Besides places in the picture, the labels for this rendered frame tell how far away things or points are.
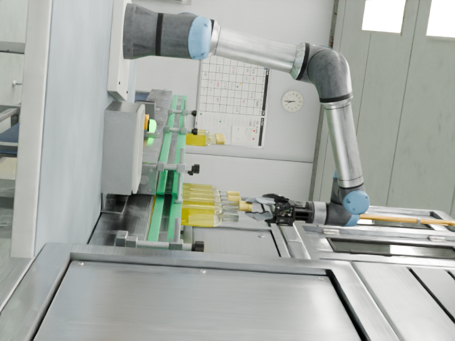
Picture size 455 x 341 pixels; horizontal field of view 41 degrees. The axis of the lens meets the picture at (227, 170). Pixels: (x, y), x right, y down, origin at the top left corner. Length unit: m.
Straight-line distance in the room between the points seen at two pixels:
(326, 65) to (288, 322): 1.07
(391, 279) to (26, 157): 0.58
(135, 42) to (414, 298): 1.04
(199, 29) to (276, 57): 0.28
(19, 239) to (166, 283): 0.22
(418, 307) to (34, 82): 0.63
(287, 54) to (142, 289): 1.13
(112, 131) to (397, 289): 0.91
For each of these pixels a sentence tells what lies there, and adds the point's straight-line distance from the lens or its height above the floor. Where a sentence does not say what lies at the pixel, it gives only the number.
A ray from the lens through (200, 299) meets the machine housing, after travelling 0.86.
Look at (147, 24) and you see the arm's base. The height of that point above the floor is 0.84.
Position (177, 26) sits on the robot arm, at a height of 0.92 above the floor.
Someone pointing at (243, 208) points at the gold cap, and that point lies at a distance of 1.99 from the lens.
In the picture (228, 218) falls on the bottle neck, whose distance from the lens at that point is 1.88.
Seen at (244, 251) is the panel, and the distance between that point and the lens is 1.98.
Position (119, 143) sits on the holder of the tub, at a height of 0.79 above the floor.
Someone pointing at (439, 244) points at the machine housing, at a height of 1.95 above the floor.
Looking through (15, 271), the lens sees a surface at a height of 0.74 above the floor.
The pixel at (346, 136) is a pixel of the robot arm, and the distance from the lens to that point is 1.80.
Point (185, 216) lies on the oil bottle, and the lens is 1.86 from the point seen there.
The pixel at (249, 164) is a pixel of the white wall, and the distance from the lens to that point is 8.00.
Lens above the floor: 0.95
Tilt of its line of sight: 4 degrees up
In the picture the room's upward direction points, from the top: 94 degrees clockwise
